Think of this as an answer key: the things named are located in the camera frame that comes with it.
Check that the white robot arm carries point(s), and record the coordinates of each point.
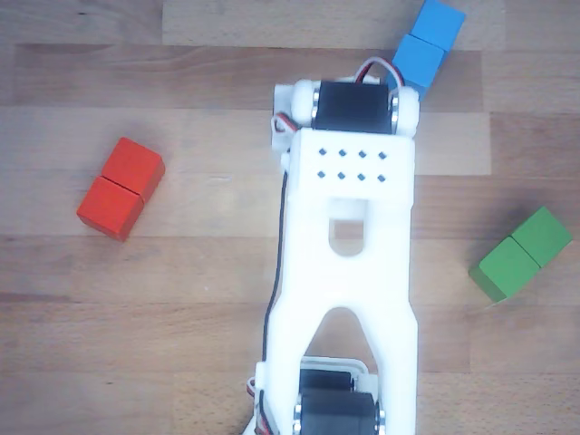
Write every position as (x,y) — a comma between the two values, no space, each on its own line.
(353,281)

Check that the long green block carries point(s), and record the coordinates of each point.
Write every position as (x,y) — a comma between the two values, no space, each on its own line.
(521,256)

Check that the long red block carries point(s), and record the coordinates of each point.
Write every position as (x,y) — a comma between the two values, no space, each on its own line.
(120,190)

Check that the long blue block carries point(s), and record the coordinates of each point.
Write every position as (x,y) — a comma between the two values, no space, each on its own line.
(421,59)

